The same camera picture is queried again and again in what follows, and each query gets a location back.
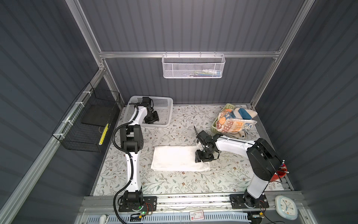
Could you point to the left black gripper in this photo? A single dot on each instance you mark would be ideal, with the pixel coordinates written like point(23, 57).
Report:
point(155, 118)

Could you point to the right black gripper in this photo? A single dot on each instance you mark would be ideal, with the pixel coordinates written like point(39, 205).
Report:
point(198, 157)

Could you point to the white terry towel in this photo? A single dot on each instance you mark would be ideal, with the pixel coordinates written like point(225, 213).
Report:
point(177, 158)

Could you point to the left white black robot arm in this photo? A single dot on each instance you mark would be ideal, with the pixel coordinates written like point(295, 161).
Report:
point(128, 138)

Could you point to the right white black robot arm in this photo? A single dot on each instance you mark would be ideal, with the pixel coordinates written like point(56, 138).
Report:
point(262, 157)

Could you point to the white plastic laundry basket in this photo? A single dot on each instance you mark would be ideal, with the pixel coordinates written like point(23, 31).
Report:
point(162, 105)

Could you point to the orange patterned towel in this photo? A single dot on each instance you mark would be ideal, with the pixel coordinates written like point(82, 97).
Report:
point(229, 124)

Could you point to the blue white towel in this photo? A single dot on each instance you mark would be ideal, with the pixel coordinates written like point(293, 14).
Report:
point(247, 114)

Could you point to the black pad in basket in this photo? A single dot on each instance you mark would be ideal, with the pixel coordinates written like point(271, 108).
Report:
point(97, 115)

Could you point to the red white label card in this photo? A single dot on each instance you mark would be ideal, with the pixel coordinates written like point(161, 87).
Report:
point(196, 215)

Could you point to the red pen cup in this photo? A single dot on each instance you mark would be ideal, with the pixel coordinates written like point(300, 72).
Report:
point(280, 173)

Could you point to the white wire wall basket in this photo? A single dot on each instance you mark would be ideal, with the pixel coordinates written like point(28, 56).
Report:
point(193, 66)

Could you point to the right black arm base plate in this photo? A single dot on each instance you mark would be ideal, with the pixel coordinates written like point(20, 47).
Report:
point(246, 201)

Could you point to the black wire wall basket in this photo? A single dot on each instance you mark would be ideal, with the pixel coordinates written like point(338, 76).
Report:
point(73, 135)

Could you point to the white ventilated cable duct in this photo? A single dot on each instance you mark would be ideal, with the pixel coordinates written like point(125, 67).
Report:
point(183, 218)

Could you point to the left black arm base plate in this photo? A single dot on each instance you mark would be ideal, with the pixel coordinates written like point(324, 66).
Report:
point(148, 204)

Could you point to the white wall clock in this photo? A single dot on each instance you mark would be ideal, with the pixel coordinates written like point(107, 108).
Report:
point(286, 207)

